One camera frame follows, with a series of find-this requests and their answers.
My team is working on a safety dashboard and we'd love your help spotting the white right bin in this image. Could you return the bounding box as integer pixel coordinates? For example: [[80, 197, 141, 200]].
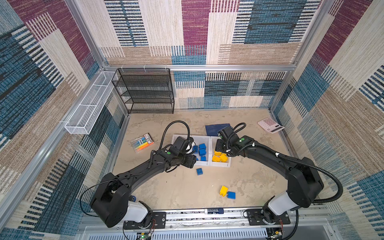
[[208, 137, 232, 168]]

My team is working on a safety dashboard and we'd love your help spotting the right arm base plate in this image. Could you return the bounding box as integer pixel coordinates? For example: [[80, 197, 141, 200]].
[[244, 209, 291, 226]]

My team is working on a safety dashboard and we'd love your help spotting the pink calculator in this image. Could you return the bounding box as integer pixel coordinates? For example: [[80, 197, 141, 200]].
[[258, 118, 285, 134]]

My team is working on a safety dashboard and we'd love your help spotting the blue long lego brick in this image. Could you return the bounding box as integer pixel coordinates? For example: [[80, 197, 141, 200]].
[[199, 149, 207, 156]]

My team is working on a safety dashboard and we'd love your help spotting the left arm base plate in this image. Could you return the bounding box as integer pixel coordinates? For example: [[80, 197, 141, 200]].
[[123, 212, 167, 230]]

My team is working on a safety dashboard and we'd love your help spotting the black wire shelf rack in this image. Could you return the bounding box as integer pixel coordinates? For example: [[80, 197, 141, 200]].
[[112, 68, 175, 114]]

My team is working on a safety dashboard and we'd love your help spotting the white middle bin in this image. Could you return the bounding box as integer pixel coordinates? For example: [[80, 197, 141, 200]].
[[192, 136, 212, 167]]

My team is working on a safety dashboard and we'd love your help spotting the white bin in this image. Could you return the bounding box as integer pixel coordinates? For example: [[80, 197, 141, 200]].
[[192, 136, 212, 167], [208, 137, 232, 168], [172, 135, 194, 152]]

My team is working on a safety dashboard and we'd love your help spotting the yellow long lego brick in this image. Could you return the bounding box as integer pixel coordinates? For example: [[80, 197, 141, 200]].
[[212, 155, 221, 163]]

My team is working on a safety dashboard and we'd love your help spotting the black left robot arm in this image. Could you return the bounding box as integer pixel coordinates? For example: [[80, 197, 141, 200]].
[[90, 128, 197, 229]]

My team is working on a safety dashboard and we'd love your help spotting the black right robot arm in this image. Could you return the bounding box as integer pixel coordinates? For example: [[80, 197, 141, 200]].
[[216, 123, 344, 224]]

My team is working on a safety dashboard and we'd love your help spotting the white wire mesh basket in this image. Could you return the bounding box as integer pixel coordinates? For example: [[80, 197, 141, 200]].
[[65, 72, 115, 135]]

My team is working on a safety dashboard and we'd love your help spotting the aluminium front rail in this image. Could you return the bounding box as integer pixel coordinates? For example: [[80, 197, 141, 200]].
[[74, 205, 340, 240]]

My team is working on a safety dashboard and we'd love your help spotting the pack of coloured markers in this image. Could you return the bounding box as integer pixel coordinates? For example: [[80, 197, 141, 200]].
[[131, 133, 154, 153]]

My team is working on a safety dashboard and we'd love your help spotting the white left bin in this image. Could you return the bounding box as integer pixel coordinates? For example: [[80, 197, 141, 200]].
[[172, 135, 194, 152]]

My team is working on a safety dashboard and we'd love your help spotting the blue book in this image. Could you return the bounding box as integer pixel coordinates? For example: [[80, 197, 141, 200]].
[[205, 124, 231, 137]]

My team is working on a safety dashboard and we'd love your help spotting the blue small lego brick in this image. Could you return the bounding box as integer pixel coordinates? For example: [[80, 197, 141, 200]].
[[197, 168, 203, 176]]

